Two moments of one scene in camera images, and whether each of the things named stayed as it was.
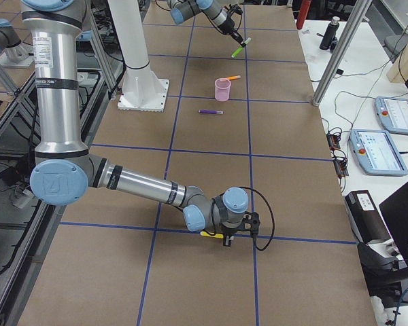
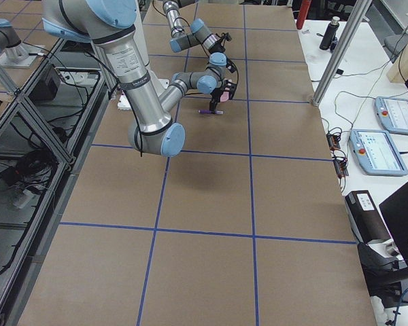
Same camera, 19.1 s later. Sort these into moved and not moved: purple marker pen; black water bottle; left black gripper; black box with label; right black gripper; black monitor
Moved: right black gripper; left black gripper
Not moved: black box with label; black monitor; black water bottle; purple marker pen
